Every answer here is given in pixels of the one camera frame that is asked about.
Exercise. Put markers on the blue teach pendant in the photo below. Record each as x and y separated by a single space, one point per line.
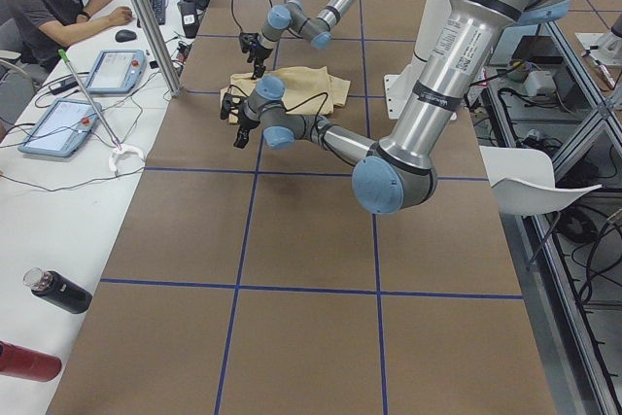
62 130
116 72

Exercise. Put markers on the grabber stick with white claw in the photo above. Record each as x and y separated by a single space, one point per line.
119 148

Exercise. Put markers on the cream long-sleeve printed shirt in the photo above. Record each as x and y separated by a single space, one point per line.
307 91

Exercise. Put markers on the near blue teach pendant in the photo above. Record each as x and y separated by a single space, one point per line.
62 130

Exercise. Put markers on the far blue teach pendant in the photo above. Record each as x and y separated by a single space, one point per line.
116 72

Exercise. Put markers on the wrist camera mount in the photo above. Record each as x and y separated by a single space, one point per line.
247 41
230 105

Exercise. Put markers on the white chair seat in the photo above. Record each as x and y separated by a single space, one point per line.
523 182

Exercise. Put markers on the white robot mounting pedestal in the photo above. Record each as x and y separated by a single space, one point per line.
398 87

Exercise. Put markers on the aluminium frame post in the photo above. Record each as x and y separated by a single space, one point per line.
157 44

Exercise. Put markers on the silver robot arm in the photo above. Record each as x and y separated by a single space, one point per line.
316 30
396 171

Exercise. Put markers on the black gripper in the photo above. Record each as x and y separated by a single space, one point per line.
259 53
245 123

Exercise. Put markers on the black computer mouse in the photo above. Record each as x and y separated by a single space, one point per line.
125 35

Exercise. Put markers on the seated person grey shirt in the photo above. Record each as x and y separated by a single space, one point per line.
46 26

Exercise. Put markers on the red water bottle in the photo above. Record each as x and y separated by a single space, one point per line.
28 364

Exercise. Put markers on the black water bottle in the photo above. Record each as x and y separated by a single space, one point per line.
54 288

